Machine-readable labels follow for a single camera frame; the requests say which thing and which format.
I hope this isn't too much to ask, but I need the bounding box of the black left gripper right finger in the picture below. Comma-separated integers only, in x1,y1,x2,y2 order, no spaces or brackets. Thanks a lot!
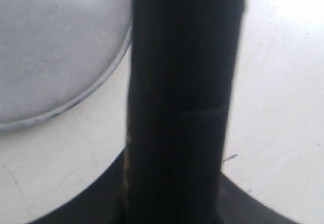
219,174,294,224

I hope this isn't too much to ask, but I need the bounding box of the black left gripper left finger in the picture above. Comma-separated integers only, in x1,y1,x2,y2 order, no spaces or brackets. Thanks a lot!
32,151,125,224

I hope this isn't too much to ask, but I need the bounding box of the yellow black claw hammer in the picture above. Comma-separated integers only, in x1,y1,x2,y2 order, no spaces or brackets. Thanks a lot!
124,0,244,223

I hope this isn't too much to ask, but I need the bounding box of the round metal plate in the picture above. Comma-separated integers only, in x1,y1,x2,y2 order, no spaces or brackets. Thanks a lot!
1,0,132,130

